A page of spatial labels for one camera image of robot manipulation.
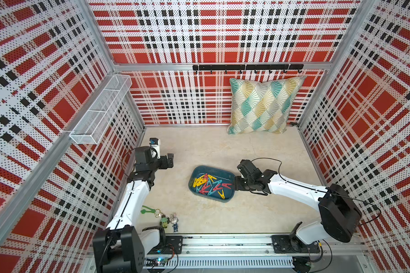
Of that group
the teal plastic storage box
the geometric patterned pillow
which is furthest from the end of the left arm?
the geometric patterned pillow

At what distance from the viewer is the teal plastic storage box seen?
2.92ft

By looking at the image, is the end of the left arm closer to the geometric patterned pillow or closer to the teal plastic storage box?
the teal plastic storage box

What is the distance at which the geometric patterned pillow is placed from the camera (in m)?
0.92

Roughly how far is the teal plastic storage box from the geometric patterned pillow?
14.2 inches
